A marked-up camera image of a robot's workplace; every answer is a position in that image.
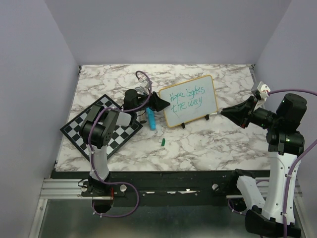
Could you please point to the metal wire whiteboard stand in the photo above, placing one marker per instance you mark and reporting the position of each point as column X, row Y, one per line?
column 206, row 117

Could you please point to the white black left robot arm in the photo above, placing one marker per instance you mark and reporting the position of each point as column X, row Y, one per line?
column 100, row 123

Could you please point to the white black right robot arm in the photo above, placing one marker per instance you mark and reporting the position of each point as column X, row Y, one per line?
column 272, row 216

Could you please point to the black white chessboard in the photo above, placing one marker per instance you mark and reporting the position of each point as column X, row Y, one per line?
column 120, row 136

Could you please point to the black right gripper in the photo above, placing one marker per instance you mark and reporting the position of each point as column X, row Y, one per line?
column 238, row 112

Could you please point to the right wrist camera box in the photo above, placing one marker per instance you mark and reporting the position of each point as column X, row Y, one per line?
column 260, row 90

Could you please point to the yellow framed whiteboard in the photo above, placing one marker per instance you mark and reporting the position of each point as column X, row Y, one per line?
column 189, row 100

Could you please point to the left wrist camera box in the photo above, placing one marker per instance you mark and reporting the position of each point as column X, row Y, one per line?
column 144, row 85

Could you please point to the blue toy microphone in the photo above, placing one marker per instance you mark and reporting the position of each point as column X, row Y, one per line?
column 151, row 118

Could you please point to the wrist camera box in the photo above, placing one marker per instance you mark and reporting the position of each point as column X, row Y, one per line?
column 144, row 85
column 260, row 90

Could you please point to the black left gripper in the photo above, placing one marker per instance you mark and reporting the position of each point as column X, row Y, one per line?
column 156, row 103

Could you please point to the aluminium frame rail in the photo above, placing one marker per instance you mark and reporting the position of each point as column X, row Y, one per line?
column 62, row 188

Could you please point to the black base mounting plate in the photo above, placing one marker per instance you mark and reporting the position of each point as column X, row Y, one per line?
column 226, row 178

